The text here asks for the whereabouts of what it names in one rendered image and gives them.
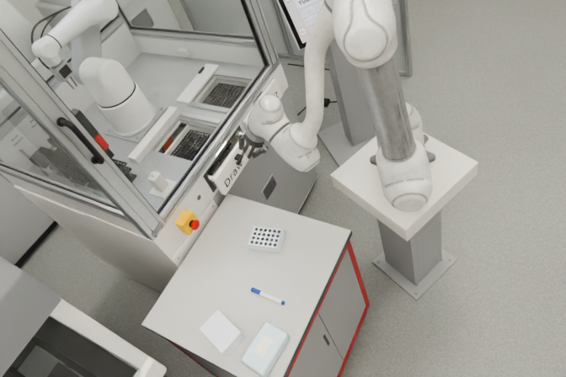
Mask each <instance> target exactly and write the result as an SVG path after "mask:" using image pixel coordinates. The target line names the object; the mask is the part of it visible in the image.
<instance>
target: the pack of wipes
mask: <svg viewBox="0 0 566 377"><path fill-rule="evenodd" d="M289 339H290V337H289V335H288V334H287V333H286V332H284V331H283V330H281V329H280V328H279V327H276V326H275V325H273V324H271V323H270V322H268V321H265V322H264V324H263V326H262V327H261V328H260V329H259V331H258V333H257V334H256V336H255V338H254V340H253V341H252V342H251V343H250V345H249V346H248V349H247V350H246V352H245V353H244V355H243V356H242V358H241V362H242V363H243V364H244V365H245V366H247V367H248V368H250V369H251V370H252V371H254V372H255V373H256V374H258V375H260V376H261V377H267V375H268V374H269V372H270V371H271V369H272V368H273V366H274V364H275V362H276V360H277V359H278V358H279V356H280V354H281V352H282V351H283V349H284V347H285V346H286V344H287V343H288V341H289Z"/></svg>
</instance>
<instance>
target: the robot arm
mask: <svg viewBox="0 0 566 377"><path fill-rule="evenodd" d="M334 39H336V41H337V44H338V46H339V48H340V49H341V50H342V51H343V52H344V55H345V57H346V59H347V60H348V61H349V62H350V63H351V64H352V65H354V66H355V67H356V70H357V72H358V76H359V79H360V83H361V86H362V89H363V92H364V94H365V97H366V102H367V105H368V108H369V110H370V113H371V118H372V121H373V124H374V127H375V130H376V140H377V145H378V150H377V153H376V155H374V156H372V157H370V163H371V164H373V165H376V166H377V168H378V172H379V176H380V180H381V183H382V191H383V194H384V196H385V198H386V199H387V201H388V202H389V203H390V204H391V206H393V207H394V208H396V209H398V210H401V211H414V210H418V209H420V208H422V207H423V206H424V205H425V204H426V203H427V202H428V200H429V198H430V196H431V192H432V189H433V183H432V175H431V170H430V162H433V161H434V160H435V154H434V153H432V152H429V151H426V150H425V143H426V142H427V141H428V140H429V137H428V136H427V135H424V133H423V128H422V121H421V117H420V115H419V113H418V111H417V110H416V109H415V108H414V106H412V105H411V104H409V103H405V99H404V96H403V89H402V85H401V81H400V77H399V74H398V67H397V62H396V59H395V55H394V53H395V51H396V49H397V46H398V36H397V26H396V18H395V13H394V10H393V6H392V0H323V4H322V6H321V8H320V10H319V13H318V16H317V18H316V20H315V22H314V25H313V27H312V29H311V31H310V34H309V36H308V39H307V44H306V49H305V56H304V68H305V86H306V103H307V114H306V118H305V119H304V121H303V122H302V123H295V124H294V125H293V124H292V123H291V122H290V121H289V120H288V119H287V117H286V115H285V113H284V109H283V106H282V103H281V101H280V100H279V99H278V98H277V97H276V96H274V95H270V94H268V95H264V96H263V97H262V98H261V99H259V100H258V101H257V102H256V103H255V104H254V106H253V107H252V109H251V111H250V114H249V117H248V125H247V128H246V132H245V133H243V132H242V131H241V130H240V132H239V133H238V144H239V150H242V151H243V152H242V155H243V159H242V162H245V161H246V160H247V158H248V159H250V157H253V158H255V157H257V156H259V155H260V154H262V153H266V152H267V150H268V148H269V147H267V146H264V141H268V142H269V143H270V144H271V145H272V146H273V147H274V149H275V151H276V152H277V153H278V154H279V155H280V156H281V157H282V158H283V159H284V160H285V161H286V162H287V163H288V164H289V165H291V166H292V167H294V168H295V169H296V170H298V171H300V172H308V171H309V170H311V169H312V168H314V167H315V166H316V165H318V164H319V162H320V153H319V150H318V149H317V143H318V138H317V133H318V131H319V129H320V127H321V124H322V121H323V105H324V62H325V56H326V52H327V49H328V47H329V45H330V44H331V42H332V41H333V40H334ZM244 139H245V141H246V145H245V146H244ZM249 145H251V150H249V149H248V148H249ZM255 148H260V149H259V150H257V151H256V152H254V150H255Z"/></svg>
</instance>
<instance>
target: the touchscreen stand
mask: <svg viewBox="0 0 566 377"><path fill-rule="evenodd" d="M326 57H327V61H328V68H329V71H330V75H331V78H332V82H333V85H334V92H335V96H336V99H337V103H338V106H339V112H340V116H341V120H342V121H341V122H339V123H338V124H336V125H333V126H331V127H329V128H327V129H325V130H322V131H320V132H318V137H319V138H320V140H321V142H322V143H323V144H324V146H325V147H326V149H327V150H328V152H329V154H330V155H331V157H332V158H333V159H334V161H335V163H336V164H337V166H338V167H340V166H341V165H342V164H344V163H345V162H346V161H347V160H349V159H350V158H351V157H352V156H353V155H354V154H356V153H357V152H358V151H359V150H360V149H361V148H362V147H363V146H365V145H366V144H367V143H368V142H369V141H371V140H372V139H373V138H374V137H375V136H376V130H375V127H374V124H373V121H372V118H371V113H370V110H369V108H368V105H367V102H366V97H365V94H364V92H363V89H362V86H361V83H360V79H359V76H358V72H357V70H356V67H355V66H354V65H352V64H351V63H350V62H349V61H348V60H347V59H346V57H345V55H344V52H343V51H342V50H341V49H340V48H339V46H338V44H337V41H336V39H334V40H333V41H332V42H331V44H330V45H329V47H328V49H327V52H326Z"/></svg>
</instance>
